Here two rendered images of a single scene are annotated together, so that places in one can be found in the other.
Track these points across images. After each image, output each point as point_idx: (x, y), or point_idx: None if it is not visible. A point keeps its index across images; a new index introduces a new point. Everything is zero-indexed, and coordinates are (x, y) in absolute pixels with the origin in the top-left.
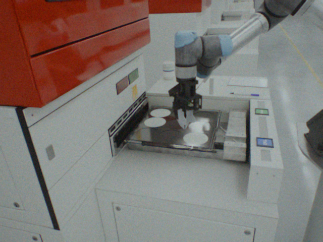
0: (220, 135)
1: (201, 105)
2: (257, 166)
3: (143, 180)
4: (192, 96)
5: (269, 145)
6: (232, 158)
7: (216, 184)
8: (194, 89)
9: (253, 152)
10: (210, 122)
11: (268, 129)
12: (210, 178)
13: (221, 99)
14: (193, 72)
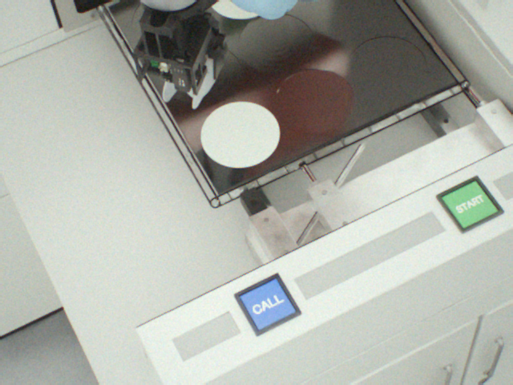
0: (306, 176)
1: (194, 88)
2: (142, 343)
3: (52, 144)
4: (159, 55)
5: (258, 321)
6: (258, 262)
7: (159, 287)
8: (159, 43)
9: (199, 304)
10: (363, 107)
11: (361, 277)
12: (170, 261)
13: (491, 50)
14: (160, 0)
